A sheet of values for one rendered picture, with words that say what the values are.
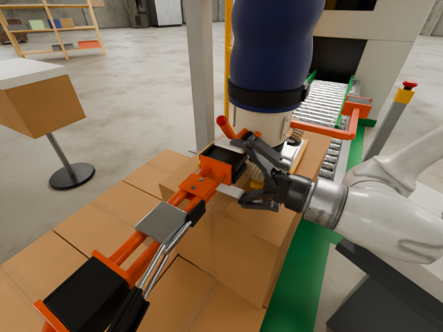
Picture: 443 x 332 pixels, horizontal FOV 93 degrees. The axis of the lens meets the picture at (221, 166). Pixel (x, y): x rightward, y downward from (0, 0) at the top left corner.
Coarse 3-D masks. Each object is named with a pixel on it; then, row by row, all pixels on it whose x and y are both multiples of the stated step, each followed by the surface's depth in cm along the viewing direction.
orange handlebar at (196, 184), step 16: (352, 112) 73; (304, 128) 66; (320, 128) 64; (352, 128) 63; (192, 176) 45; (224, 176) 47; (176, 192) 42; (192, 192) 42; (208, 192) 43; (192, 208) 39; (128, 240) 34; (112, 256) 32; (128, 256) 33; (144, 256) 32; (128, 272) 30
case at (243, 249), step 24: (312, 144) 84; (192, 168) 72; (312, 168) 72; (168, 192) 65; (216, 192) 63; (216, 216) 57; (240, 216) 56; (264, 216) 56; (288, 216) 56; (192, 240) 74; (216, 240) 64; (240, 240) 57; (264, 240) 51; (288, 240) 71; (216, 264) 74; (240, 264) 64; (264, 264) 56; (240, 288) 73; (264, 288) 63
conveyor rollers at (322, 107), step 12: (312, 84) 271; (324, 84) 272; (336, 84) 268; (312, 96) 237; (324, 96) 239; (336, 96) 235; (300, 108) 215; (312, 108) 210; (324, 108) 212; (336, 108) 215; (300, 120) 194; (312, 120) 190; (324, 120) 192; (336, 144) 157; (336, 156) 149; (324, 168) 139
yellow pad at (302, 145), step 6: (288, 138) 81; (288, 144) 75; (294, 144) 75; (300, 144) 78; (306, 144) 79; (300, 150) 76; (294, 156) 72; (300, 156) 73; (270, 162) 69; (294, 162) 70; (294, 168) 68; (252, 180) 63; (252, 186) 63; (258, 186) 62
